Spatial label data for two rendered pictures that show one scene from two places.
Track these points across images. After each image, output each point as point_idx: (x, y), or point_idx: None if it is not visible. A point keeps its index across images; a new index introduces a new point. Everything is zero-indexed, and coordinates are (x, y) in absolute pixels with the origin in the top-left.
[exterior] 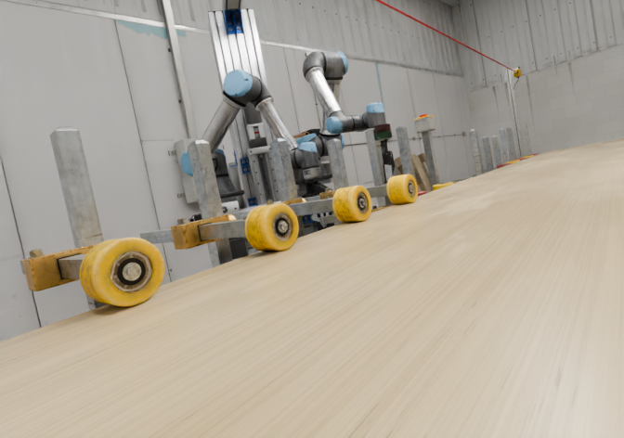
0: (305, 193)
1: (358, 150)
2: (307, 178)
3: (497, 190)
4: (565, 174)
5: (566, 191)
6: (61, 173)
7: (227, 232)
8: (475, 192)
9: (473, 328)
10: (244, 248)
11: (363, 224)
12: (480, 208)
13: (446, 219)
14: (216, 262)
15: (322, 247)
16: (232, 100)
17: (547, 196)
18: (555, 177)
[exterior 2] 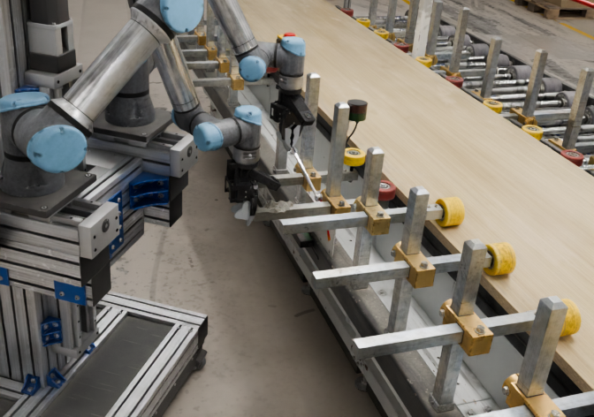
0: (128, 150)
1: None
2: (249, 163)
3: (505, 208)
4: (504, 178)
5: (584, 231)
6: (552, 340)
7: (521, 329)
8: (485, 207)
9: None
10: (109, 278)
11: (521, 279)
12: (574, 255)
13: (587, 276)
14: (460, 351)
15: (588, 323)
16: (170, 36)
17: (585, 238)
18: (507, 184)
